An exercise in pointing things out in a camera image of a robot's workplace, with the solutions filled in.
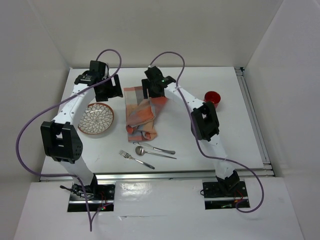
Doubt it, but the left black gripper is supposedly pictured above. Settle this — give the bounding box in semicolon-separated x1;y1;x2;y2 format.
95;74;123;103

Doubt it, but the orange checked cloth placemat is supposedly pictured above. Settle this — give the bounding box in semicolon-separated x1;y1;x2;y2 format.
123;86;168;142

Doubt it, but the red mug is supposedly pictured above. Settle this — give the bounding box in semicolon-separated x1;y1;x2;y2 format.
204;91;222;109

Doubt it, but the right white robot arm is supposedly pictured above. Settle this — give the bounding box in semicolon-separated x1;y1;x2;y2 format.
141;66;240;196

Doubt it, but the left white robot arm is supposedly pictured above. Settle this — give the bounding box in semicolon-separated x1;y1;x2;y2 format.
40;60;123;200

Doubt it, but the floral patterned ceramic plate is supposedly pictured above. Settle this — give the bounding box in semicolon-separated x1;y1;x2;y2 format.
77;102;115;136

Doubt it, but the silver spoon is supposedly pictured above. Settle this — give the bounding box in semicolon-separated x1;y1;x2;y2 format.
135;146;176;159

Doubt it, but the silver table knife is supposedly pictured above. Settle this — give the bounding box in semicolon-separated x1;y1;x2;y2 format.
133;141;176;155

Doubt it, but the silver fork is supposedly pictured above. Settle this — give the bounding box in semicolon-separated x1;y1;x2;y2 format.
119;150;155;170

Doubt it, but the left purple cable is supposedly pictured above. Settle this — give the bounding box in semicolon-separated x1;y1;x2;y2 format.
15;49;123;232

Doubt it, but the purple cable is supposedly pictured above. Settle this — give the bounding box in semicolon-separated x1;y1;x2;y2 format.
149;51;265;214
15;49;123;232

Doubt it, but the aluminium frame rail front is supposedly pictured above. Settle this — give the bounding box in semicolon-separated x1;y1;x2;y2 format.
40;165;275;182

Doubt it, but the aluminium frame rail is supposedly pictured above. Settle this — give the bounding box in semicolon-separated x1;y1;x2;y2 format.
40;165;275;182
234;67;273;170

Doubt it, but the aluminium frame rail right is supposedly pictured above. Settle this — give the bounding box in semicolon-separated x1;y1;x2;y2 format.
234;67;273;170

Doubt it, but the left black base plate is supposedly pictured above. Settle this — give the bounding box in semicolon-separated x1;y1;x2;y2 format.
69;183;115;201

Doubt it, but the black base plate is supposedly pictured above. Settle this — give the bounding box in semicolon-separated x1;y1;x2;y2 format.
69;183;115;201
202;181;248;199

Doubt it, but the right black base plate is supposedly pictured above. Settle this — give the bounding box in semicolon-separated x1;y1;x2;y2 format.
202;181;248;199

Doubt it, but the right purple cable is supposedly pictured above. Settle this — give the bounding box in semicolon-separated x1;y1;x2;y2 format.
149;51;265;214

